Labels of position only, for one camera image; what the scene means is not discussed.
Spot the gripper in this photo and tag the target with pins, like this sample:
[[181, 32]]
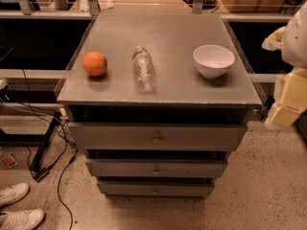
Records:
[[295, 42]]

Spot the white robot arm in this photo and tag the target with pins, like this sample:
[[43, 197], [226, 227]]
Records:
[[291, 40]]

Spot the grey drawer cabinet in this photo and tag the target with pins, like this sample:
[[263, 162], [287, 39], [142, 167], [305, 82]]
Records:
[[182, 96]]

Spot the clear plastic water bottle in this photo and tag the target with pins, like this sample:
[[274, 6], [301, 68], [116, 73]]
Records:
[[143, 70]]

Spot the white sneaker lower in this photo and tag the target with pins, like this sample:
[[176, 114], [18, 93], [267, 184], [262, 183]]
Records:
[[21, 220]]

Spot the small red floor object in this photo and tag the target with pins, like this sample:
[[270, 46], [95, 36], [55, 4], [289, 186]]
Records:
[[9, 160]]

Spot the white sneaker upper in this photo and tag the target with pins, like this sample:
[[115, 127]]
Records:
[[14, 193]]

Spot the white sneaker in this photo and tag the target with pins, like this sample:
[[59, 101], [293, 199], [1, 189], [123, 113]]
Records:
[[14, 193], [21, 220]]

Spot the grey bottom drawer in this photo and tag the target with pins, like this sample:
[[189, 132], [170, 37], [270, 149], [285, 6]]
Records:
[[127, 188]]

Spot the grey top drawer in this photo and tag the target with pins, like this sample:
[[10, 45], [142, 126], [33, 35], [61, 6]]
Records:
[[99, 136]]

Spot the orange ball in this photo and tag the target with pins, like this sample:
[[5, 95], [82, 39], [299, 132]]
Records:
[[94, 64]]

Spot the white bowl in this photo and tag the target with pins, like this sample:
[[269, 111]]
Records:
[[213, 61]]

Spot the black metal stand leg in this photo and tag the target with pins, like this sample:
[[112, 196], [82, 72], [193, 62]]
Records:
[[41, 173]]

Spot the grey drawer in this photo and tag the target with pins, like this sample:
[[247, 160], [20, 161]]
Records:
[[152, 168], [99, 136], [127, 188]]

